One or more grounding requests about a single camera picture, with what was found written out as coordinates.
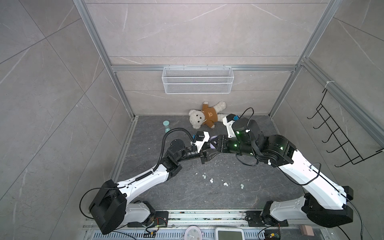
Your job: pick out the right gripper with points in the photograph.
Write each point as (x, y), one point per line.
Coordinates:
(222, 143)

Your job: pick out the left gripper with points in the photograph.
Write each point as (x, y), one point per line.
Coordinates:
(202, 153)

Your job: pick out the purple earbud charging case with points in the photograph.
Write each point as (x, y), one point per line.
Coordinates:
(213, 142)

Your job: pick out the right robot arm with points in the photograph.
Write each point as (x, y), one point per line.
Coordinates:
(324, 203)

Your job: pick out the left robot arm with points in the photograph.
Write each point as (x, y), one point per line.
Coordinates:
(113, 206)

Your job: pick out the white teddy bear brown shirt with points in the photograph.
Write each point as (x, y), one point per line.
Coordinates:
(207, 116)

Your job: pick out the white digital scale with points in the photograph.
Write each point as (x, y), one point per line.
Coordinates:
(227, 233)

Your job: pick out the pink block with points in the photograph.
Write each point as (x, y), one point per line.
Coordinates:
(307, 230)

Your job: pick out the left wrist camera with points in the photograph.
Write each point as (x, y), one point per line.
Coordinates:
(201, 137)

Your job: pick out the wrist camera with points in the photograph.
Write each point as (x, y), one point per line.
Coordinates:
(201, 137)
(228, 122)

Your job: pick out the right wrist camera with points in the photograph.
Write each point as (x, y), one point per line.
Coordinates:
(228, 122)

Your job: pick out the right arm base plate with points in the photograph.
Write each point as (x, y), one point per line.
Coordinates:
(259, 219)

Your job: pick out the white wire mesh basket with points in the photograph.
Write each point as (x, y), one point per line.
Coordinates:
(197, 80)

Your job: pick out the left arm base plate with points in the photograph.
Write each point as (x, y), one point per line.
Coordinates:
(160, 217)

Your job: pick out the black wall hook rack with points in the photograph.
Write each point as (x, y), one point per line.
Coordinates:
(339, 136)

